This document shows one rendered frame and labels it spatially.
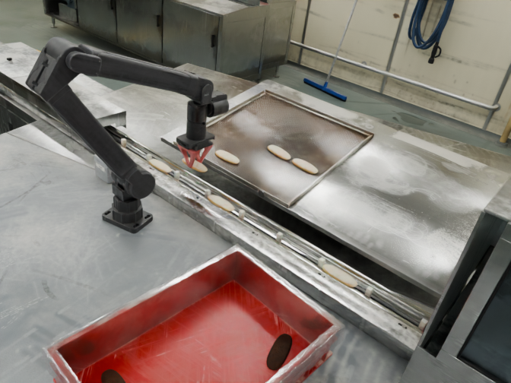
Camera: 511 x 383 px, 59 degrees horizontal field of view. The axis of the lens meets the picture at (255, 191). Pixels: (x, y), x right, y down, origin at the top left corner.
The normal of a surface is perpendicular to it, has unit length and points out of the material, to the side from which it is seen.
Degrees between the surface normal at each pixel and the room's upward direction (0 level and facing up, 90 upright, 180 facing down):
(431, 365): 90
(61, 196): 0
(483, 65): 90
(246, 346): 0
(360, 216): 10
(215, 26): 90
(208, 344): 0
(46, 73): 55
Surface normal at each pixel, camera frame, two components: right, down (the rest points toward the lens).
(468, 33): -0.64, 0.35
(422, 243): 0.00, -0.76
